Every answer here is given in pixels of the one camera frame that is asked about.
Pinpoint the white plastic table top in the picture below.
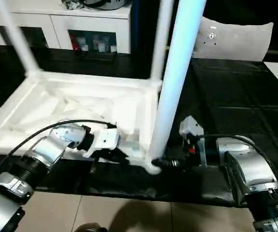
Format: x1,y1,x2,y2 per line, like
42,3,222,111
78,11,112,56
0,70,165,175

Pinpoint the white plastic table leg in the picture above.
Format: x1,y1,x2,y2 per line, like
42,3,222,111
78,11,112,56
148,0,207,163
150,0,176,84
0,0,44,78

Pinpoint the black robot foot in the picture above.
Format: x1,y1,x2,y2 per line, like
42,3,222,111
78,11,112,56
74,222,108,232

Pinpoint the black work mat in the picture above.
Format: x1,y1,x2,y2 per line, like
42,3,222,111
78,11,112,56
0,44,278,208

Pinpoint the grey cushion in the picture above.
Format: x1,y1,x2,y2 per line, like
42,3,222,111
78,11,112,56
191,16,274,61

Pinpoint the white glass-door cabinet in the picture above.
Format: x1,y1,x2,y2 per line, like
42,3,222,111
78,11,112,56
0,0,132,54

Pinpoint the grey round helmet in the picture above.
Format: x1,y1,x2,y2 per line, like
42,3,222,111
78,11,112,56
84,0,132,10

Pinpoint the dark clutter pile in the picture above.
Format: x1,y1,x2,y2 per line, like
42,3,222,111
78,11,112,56
61,0,85,10

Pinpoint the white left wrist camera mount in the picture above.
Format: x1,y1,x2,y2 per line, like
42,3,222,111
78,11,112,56
82,129,120,159

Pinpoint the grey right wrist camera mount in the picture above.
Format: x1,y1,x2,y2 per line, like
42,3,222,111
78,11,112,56
179,116,206,167

